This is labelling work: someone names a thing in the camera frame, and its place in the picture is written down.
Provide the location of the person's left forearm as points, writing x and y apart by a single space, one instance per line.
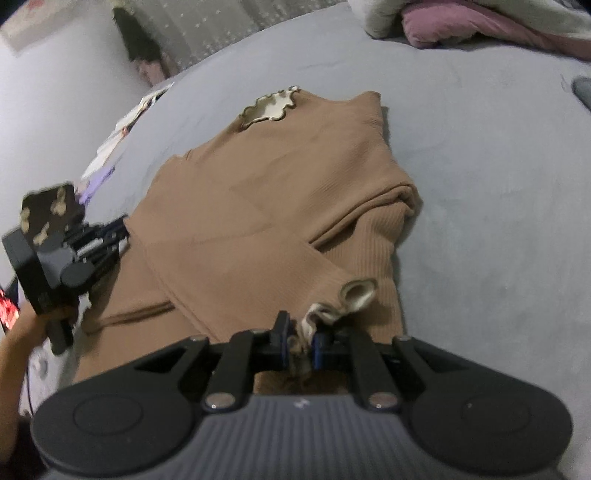
11 392

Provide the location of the person's left hand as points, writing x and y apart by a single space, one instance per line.
39 325

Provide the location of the pile of books and papers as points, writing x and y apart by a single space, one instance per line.
115 138

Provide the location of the grey and pink folded quilt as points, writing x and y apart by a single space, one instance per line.
485 23

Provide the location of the dark and pink cloth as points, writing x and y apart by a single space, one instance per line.
143 41

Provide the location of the grey dotted curtain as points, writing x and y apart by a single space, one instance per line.
207 32

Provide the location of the red patterned item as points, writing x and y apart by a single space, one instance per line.
7 309

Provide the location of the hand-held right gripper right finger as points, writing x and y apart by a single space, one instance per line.
319 350

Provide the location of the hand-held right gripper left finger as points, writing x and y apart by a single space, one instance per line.
285 339

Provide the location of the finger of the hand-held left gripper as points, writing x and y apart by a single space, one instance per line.
104 233
108 261

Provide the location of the grey bed sheet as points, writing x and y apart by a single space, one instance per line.
485 184

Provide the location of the brown knit sweater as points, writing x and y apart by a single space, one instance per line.
277 207

